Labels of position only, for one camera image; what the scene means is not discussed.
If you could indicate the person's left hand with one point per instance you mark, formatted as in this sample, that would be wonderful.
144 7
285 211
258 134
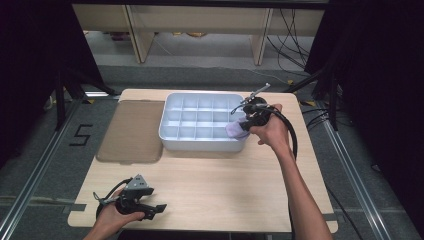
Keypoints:
113 218

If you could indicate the translucent brown box lid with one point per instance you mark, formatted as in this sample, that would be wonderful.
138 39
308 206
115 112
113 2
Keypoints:
133 131

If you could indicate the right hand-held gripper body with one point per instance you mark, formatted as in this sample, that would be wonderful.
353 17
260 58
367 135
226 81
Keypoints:
256 111

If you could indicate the black metal stand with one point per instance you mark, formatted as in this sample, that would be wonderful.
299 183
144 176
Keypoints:
66 90
320 86

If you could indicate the white compartment storage box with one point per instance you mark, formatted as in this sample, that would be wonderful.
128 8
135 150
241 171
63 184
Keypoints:
200 120

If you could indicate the person's right hand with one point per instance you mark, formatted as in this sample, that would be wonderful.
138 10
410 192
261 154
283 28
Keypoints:
273 131

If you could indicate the lavender cloth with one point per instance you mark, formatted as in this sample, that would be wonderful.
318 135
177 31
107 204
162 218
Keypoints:
236 130

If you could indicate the metal floor rail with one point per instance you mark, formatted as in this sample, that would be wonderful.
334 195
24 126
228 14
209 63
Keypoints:
353 166
30 173

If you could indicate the light wooden shelf unit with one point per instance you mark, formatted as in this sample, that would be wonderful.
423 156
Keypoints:
200 20

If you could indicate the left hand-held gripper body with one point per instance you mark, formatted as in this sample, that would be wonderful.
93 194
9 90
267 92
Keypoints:
133 196

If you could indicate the dark curtain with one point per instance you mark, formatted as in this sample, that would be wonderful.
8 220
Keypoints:
30 66
383 100

